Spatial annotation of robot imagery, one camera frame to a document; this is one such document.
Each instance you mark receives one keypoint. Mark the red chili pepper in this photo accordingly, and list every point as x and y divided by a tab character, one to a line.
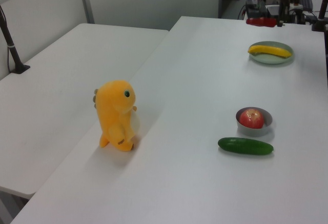
261	21

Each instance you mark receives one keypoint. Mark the orange plush dinosaur toy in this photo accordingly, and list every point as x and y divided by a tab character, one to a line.
112	111

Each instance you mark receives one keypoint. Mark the grey partition frame post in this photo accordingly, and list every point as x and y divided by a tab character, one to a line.
85	1

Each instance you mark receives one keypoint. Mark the black camera stand pole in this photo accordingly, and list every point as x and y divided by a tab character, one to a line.
11	47
321	11

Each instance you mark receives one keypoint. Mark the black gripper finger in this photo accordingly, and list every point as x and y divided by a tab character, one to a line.
280	19
284	17

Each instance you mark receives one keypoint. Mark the green cucumber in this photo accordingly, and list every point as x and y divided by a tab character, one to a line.
244	146

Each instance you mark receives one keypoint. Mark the light green plastic plate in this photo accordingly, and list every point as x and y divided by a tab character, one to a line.
269	59

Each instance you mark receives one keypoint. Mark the yellow banana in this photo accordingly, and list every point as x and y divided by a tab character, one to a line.
269	50

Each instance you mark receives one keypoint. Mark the silver flat device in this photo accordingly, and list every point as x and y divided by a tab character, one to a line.
273	10

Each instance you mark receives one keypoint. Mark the grey bowl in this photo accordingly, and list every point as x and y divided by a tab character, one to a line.
252	131

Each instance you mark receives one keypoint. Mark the red apple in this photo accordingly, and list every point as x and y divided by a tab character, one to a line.
251	119

